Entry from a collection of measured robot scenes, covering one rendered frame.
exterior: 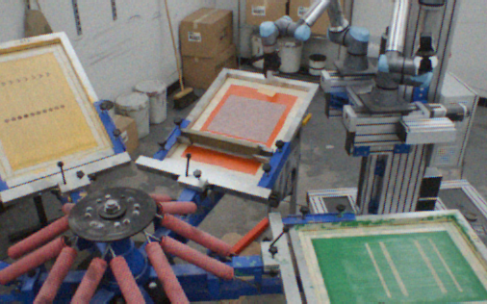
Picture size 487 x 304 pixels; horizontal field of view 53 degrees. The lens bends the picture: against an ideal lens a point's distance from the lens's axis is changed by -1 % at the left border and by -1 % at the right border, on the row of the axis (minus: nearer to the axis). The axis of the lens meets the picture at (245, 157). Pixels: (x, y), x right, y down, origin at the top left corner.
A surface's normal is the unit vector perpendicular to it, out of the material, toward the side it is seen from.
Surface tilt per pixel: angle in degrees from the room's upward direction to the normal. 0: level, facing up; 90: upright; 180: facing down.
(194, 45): 90
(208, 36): 89
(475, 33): 90
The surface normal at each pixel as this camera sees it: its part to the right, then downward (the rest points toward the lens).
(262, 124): -0.11, -0.69
